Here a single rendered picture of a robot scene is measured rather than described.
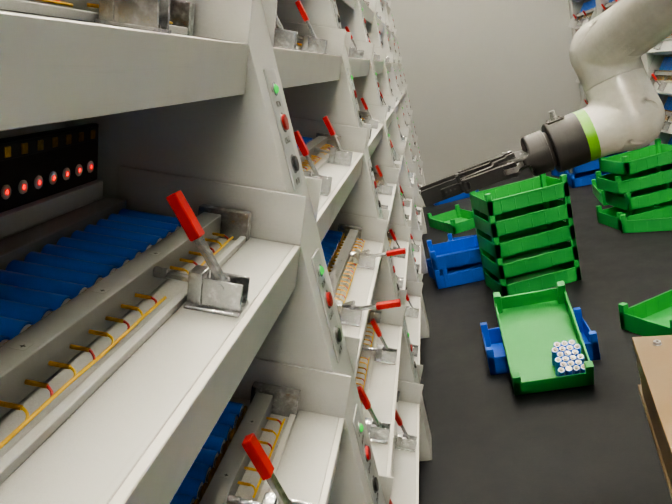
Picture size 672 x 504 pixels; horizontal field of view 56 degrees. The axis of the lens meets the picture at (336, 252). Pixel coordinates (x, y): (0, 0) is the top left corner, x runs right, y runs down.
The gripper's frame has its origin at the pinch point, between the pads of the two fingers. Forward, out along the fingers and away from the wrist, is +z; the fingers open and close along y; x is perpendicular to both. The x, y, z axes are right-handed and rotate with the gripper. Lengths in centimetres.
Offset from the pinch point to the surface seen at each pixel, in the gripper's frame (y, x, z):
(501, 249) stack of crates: -105, 48, -10
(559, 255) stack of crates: -110, 59, -29
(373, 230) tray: -12.6, 5.4, 16.2
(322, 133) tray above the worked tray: -11.6, -17.4, 18.2
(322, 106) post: -13.0, -22.3, 16.3
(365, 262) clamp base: 6.1, 6.5, 17.0
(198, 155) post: 57, -23, 19
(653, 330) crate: -55, 69, -40
